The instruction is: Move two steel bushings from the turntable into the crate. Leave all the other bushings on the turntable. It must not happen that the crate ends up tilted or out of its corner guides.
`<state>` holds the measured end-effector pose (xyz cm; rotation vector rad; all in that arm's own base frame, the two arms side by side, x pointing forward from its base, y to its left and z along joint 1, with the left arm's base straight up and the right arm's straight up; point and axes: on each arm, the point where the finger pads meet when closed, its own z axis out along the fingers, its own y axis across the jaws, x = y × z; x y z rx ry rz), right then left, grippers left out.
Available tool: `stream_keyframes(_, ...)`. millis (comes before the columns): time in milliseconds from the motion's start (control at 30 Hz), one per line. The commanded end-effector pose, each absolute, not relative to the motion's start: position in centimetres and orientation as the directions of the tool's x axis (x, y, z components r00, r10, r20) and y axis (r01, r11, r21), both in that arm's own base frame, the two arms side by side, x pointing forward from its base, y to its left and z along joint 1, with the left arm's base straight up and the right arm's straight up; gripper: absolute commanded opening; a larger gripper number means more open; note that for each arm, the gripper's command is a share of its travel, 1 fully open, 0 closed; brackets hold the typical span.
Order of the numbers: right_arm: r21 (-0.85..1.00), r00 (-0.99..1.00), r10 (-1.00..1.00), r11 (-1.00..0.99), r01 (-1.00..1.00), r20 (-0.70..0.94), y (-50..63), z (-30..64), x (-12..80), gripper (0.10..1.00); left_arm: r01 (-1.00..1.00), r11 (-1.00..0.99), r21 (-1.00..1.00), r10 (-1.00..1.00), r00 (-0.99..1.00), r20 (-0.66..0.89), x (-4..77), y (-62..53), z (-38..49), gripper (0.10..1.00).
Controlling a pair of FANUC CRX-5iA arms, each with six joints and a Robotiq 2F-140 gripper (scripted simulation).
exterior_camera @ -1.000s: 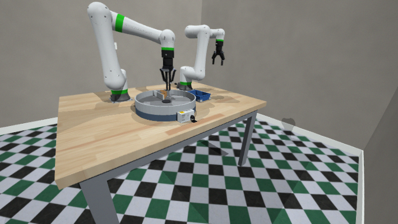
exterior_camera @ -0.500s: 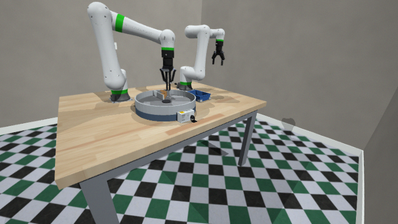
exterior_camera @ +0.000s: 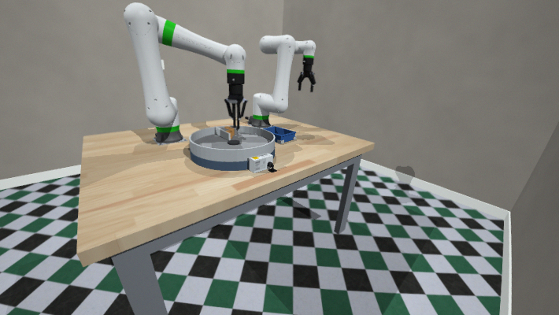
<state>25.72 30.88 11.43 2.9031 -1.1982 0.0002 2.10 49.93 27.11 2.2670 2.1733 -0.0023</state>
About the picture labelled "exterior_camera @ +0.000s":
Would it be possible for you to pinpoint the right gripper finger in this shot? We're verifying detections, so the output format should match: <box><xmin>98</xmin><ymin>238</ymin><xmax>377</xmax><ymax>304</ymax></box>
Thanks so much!
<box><xmin>224</xmin><ymin>98</ymin><xmax>236</xmax><ymax>128</ymax></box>
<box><xmin>237</xmin><ymin>99</ymin><xmax>248</xmax><ymax>130</ymax></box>

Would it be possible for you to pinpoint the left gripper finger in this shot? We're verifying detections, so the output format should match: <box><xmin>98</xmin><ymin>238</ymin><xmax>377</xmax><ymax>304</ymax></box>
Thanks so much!
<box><xmin>297</xmin><ymin>72</ymin><xmax>305</xmax><ymax>91</ymax></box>
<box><xmin>306</xmin><ymin>72</ymin><xmax>316</xmax><ymax>92</ymax></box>

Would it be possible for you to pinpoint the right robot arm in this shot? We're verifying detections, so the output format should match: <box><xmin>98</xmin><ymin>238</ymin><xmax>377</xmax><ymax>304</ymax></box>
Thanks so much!
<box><xmin>124</xmin><ymin>2</ymin><xmax>246</xmax><ymax>143</ymax></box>

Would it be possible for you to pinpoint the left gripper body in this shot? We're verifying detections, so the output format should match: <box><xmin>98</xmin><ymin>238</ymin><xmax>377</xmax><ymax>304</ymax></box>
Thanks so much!
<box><xmin>303</xmin><ymin>65</ymin><xmax>312</xmax><ymax>77</ymax></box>

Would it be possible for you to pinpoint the blue open crate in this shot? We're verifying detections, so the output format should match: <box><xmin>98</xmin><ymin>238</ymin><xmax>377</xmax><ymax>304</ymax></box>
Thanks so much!
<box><xmin>262</xmin><ymin>126</ymin><xmax>296</xmax><ymax>142</ymax></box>

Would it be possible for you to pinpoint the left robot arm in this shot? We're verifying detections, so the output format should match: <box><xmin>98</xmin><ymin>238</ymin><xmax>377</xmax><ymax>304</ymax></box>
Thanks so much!
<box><xmin>245</xmin><ymin>35</ymin><xmax>316</xmax><ymax>128</ymax></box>

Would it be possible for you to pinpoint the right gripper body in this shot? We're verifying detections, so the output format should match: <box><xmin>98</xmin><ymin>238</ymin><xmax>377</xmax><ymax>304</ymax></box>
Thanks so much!
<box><xmin>229</xmin><ymin>84</ymin><xmax>244</xmax><ymax>104</ymax></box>

